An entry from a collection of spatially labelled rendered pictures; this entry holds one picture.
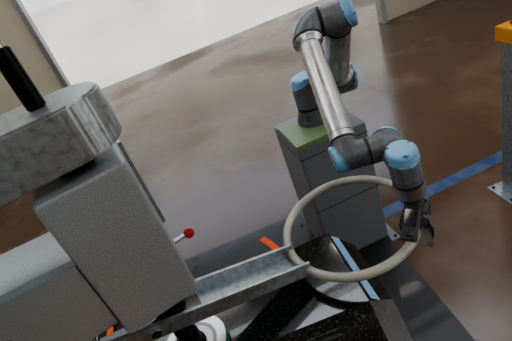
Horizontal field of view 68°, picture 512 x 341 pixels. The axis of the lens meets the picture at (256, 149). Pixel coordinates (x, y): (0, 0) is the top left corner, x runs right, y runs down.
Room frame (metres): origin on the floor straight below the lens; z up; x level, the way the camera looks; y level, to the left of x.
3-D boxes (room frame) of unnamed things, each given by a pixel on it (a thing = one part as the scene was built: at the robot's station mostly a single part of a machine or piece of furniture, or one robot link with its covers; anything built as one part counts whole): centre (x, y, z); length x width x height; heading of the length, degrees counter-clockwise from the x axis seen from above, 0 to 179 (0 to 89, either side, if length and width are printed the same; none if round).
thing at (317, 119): (1.92, -0.37, 0.93); 0.19 x 0.19 x 0.10
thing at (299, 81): (1.92, -0.38, 1.07); 0.17 x 0.15 x 0.18; 81
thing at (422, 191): (0.89, -0.39, 1.08); 0.10 x 0.09 x 0.05; 49
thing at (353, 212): (1.92, -0.37, 0.43); 0.50 x 0.50 x 0.85; 7
